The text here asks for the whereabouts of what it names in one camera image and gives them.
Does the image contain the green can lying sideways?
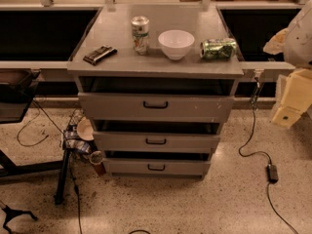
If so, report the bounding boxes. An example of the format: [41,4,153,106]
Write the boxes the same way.
[200,38,237,60]

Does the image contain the grey drawer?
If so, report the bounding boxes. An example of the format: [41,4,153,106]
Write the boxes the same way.
[103,157,211,177]
[78,77,234,123]
[94,121,220,153]

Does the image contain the brown cup on floor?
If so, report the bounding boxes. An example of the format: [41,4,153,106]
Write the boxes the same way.
[89,151,106,176]

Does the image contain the grey bottom drawer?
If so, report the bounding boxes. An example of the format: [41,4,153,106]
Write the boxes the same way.
[103,157,211,177]

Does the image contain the thin black floor cable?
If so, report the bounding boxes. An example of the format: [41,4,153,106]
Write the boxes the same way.
[16,97,84,234]

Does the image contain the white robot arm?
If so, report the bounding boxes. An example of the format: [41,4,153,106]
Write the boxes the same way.
[263,0,312,129]

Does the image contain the small bowl on floor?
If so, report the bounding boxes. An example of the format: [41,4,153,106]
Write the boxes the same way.
[77,117,94,141]

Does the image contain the black stand leg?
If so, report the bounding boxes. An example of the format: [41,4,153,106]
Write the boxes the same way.
[55,149,70,205]

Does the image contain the white bowl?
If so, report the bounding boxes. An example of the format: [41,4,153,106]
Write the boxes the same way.
[158,30,195,60]

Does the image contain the grey middle drawer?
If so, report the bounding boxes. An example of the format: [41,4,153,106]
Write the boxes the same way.
[94,121,220,153]

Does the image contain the black snack bar wrapper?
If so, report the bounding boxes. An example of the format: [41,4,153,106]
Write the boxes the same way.
[83,46,117,65]

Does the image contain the grey top drawer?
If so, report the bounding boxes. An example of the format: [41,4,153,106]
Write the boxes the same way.
[78,77,234,123]

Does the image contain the black power adapter with cable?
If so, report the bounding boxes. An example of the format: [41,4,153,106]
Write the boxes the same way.
[238,78,299,234]

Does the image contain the upright white soda can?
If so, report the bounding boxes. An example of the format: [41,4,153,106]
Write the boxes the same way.
[131,16,149,55]

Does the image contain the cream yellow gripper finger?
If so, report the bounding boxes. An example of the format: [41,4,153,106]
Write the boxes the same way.
[271,69,312,129]

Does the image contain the grey drawer cabinet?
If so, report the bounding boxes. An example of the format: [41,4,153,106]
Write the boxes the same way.
[68,4,243,162]

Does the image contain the black tripod foot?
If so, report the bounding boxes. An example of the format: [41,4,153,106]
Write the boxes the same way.
[0,202,38,234]

